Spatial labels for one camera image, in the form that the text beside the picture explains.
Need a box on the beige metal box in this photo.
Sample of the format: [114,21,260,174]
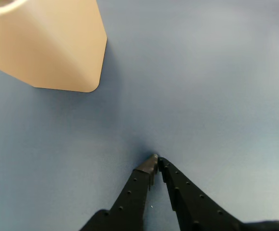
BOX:
[0,0,108,93]

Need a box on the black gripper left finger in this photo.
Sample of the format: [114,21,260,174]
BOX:
[80,154,159,231]

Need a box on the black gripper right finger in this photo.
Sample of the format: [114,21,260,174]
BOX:
[158,156,279,231]

